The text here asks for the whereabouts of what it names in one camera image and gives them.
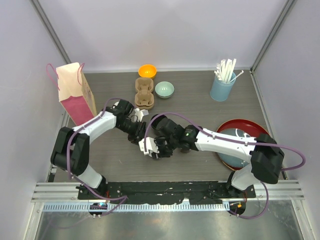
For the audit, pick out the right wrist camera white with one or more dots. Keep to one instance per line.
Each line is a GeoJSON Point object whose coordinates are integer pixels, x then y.
{"type": "Point", "coordinates": [149, 147]}

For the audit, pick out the white wrapped straws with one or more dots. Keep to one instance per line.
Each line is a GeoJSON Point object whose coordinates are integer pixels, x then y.
{"type": "Point", "coordinates": [225, 69]}

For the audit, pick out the blue straw holder cup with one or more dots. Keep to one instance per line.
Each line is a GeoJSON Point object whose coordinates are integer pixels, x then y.
{"type": "Point", "coordinates": [220, 90]}

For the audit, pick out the pink paper gift bag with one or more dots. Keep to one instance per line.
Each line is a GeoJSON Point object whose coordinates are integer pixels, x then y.
{"type": "Point", "coordinates": [74, 92]}

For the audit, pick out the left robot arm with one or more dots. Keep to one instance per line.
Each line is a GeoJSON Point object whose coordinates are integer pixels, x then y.
{"type": "Point", "coordinates": [71, 151]}

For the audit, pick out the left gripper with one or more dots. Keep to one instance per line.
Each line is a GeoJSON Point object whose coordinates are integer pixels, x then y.
{"type": "Point", "coordinates": [139, 133]}

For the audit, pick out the cardboard cup carrier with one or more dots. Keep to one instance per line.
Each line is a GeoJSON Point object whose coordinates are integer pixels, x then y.
{"type": "Point", "coordinates": [144, 98]}

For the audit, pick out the blue plate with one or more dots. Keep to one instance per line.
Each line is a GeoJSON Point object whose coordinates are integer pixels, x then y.
{"type": "Point", "coordinates": [232, 161]}

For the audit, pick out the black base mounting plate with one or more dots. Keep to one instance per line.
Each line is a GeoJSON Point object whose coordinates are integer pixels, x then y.
{"type": "Point", "coordinates": [172, 192]}

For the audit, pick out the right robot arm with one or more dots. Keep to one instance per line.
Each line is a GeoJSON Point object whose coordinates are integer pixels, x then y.
{"type": "Point", "coordinates": [261, 154]}

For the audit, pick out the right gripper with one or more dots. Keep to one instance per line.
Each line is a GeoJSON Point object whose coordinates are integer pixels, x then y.
{"type": "Point", "coordinates": [161, 154]}

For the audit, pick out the orange bowl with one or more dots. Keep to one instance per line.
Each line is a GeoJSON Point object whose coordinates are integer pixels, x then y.
{"type": "Point", "coordinates": [147, 71]}

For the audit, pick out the red round tray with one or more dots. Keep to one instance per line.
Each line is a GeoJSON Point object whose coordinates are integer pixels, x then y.
{"type": "Point", "coordinates": [248, 126]}

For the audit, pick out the light green bowl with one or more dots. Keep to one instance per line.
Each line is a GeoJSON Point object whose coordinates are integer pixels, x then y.
{"type": "Point", "coordinates": [164, 89]}

